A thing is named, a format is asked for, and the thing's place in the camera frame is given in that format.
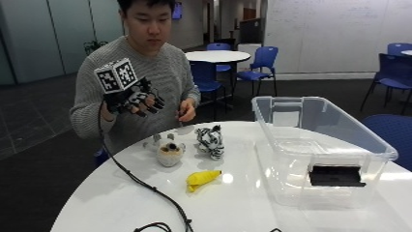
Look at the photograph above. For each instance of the dark cabinet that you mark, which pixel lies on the dark cabinet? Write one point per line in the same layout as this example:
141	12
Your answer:
250	31

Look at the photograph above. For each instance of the zebra plush toy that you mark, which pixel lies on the zebra plush toy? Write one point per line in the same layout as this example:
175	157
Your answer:
210	141

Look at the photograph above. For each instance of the the person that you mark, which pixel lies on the the person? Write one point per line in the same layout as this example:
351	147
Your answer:
170	74

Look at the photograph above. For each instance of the round white table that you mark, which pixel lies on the round white table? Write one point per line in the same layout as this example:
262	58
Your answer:
217	56

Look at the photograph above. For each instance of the green potted plant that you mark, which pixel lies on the green potted plant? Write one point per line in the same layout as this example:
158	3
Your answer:
94	46

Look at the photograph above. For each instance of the wall screen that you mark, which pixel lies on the wall screen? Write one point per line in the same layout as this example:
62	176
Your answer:
178	10

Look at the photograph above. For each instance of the clear plastic storage bin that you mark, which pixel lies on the clear plastic storage bin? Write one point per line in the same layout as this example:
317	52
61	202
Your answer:
301	129

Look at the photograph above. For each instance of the grey cream plush toy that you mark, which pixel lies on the grey cream plush toy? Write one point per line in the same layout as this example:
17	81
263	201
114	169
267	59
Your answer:
170	154

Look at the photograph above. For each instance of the yellow banana plush toy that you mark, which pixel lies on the yellow banana plush toy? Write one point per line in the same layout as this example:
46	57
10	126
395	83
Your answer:
202	178

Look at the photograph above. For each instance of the white marker cube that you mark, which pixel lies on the white marker cube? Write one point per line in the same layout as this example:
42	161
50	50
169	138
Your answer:
115	76

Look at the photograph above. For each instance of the white table edge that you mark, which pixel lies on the white table edge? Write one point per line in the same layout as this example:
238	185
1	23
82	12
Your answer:
407	52

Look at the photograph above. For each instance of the black bin latch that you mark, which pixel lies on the black bin latch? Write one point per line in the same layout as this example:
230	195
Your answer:
337	176

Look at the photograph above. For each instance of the blue chair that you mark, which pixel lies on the blue chair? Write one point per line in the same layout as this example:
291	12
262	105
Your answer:
263	59
395	72
102	157
398	48
206	77
391	132
218	47

